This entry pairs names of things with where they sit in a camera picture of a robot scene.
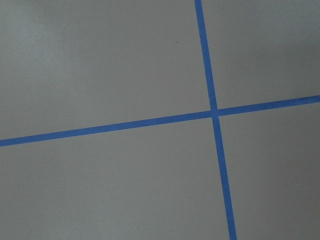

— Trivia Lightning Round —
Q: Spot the blue tape line crosswise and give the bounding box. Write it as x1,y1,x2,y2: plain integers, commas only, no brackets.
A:
0,95,320,147

